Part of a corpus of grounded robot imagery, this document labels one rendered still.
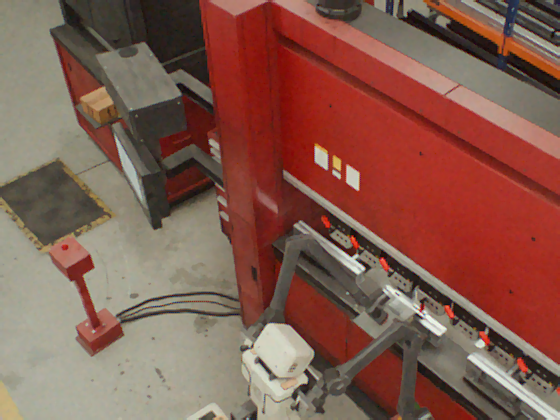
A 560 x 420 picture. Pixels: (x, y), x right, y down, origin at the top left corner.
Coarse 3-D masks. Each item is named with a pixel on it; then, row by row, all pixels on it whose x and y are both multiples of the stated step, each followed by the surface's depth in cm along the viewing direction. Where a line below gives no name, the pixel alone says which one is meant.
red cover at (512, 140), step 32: (288, 0) 318; (288, 32) 321; (320, 32) 305; (352, 32) 301; (352, 64) 301; (384, 64) 287; (416, 64) 285; (416, 96) 283; (448, 96) 271; (480, 96) 271; (448, 128) 279; (480, 128) 267; (512, 128) 259; (512, 160) 263; (544, 160) 253
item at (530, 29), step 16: (448, 0) 493; (464, 0) 484; (480, 0) 488; (496, 0) 484; (528, 0) 488; (544, 0) 481; (480, 16) 477; (496, 16) 470; (512, 16) 478; (528, 16) 471; (544, 16) 469; (528, 32) 457; (544, 32) 463; (544, 48) 447
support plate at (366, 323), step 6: (390, 294) 377; (390, 300) 374; (384, 306) 372; (390, 312) 369; (408, 312) 369; (414, 312) 369; (360, 318) 367; (366, 318) 367; (390, 318) 367; (402, 318) 367; (408, 318) 367; (360, 324) 364; (366, 324) 364; (372, 324) 364; (384, 324) 364; (366, 330) 362; (372, 330) 362; (378, 330) 362; (384, 330) 362; (372, 336) 359
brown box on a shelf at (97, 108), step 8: (104, 88) 481; (88, 96) 475; (96, 96) 475; (104, 96) 474; (80, 104) 487; (88, 104) 470; (96, 104) 469; (104, 104) 469; (112, 104) 470; (88, 112) 476; (96, 112) 468; (104, 112) 469; (112, 112) 473; (88, 120) 476; (96, 120) 474; (104, 120) 472; (112, 120) 476; (96, 128) 471
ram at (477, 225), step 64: (320, 64) 323; (320, 128) 344; (384, 128) 310; (320, 192) 373; (384, 192) 333; (448, 192) 301; (512, 192) 274; (448, 256) 323; (512, 256) 292; (512, 320) 313
